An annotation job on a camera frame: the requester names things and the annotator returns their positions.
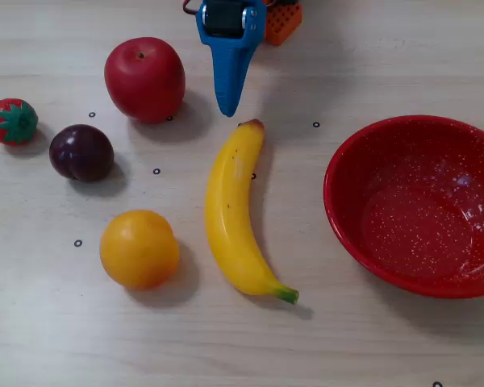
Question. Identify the orange fruit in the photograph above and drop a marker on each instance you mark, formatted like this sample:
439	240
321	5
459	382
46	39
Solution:
139	250

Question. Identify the red strawberry green leaves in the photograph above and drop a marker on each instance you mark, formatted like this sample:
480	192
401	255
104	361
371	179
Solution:
12	123

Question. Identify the orange robot base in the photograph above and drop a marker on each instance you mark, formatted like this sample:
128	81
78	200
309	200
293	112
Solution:
283	24

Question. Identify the red apple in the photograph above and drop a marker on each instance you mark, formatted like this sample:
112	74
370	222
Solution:
145	80

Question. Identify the yellow banana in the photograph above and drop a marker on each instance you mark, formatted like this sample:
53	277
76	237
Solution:
230	209

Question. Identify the blue gripper black motor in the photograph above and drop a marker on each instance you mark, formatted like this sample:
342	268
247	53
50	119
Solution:
231	48

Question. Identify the red speckled bowl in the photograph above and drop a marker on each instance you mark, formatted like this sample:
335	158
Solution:
411	217

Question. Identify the dark purple plum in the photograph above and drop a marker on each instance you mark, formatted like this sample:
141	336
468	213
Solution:
80	153

